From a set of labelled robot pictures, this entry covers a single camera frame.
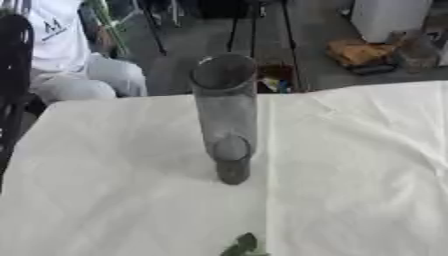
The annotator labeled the green flower stems bundle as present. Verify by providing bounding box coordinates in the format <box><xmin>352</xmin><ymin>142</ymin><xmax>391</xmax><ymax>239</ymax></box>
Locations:
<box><xmin>85</xmin><ymin>0</ymin><xmax>133</xmax><ymax>57</ymax></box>

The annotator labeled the clear glass cylinder vase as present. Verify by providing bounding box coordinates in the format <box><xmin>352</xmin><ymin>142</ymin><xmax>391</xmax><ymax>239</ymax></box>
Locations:
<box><xmin>189</xmin><ymin>53</ymin><xmax>261</xmax><ymax>186</ymax></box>

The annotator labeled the colourful small items pile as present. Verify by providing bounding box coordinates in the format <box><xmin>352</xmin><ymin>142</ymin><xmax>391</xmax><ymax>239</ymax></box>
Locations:
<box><xmin>255</xmin><ymin>62</ymin><xmax>298</xmax><ymax>94</ymax></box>

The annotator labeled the black tripod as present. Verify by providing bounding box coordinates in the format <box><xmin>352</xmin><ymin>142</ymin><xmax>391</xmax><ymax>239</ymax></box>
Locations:
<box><xmin>224</xmin><ymin>0</ymin><xmax>305</xmax><ymax>93</ymax></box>

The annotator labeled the green leafy flower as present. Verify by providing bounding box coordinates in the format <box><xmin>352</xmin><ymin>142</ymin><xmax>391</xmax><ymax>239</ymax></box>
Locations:
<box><xmin>218</xmin><ymin>232</ymin><xmax>272</xmax><ymax>256</ymax></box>

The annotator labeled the black tripod leg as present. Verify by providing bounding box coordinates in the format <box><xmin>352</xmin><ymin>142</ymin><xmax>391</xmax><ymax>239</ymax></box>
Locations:
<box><xmin>134</xmin><ymin>0</ymin><xmax>170</xmax><ymax>57</ymax></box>

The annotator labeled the tan bag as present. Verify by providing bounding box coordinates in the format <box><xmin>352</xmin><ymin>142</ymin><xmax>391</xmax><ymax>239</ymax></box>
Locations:
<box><xmin>323</xmin><ymin>37</ymin><xmax>403</xmax><ymax>76</ymax></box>

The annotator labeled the person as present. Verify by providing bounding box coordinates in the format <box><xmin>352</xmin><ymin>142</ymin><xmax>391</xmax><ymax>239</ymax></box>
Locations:
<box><xmin>0</xmin><ymin>0</ymin><xmax>151</xmax><ymax>105</ymax></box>

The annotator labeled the white cabinet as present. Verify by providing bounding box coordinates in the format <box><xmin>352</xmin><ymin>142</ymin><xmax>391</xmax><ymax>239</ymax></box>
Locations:
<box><xmin>348</xmin><ymin>0</ymin><xmax>434</xmax><ymax>44</ymax></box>

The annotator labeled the black chair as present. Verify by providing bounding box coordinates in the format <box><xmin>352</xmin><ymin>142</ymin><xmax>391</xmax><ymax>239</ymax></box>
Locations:
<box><xmin>0</xmin><ymin>13</ymin><xmax>48</xmax><ymax>188</ymax></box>

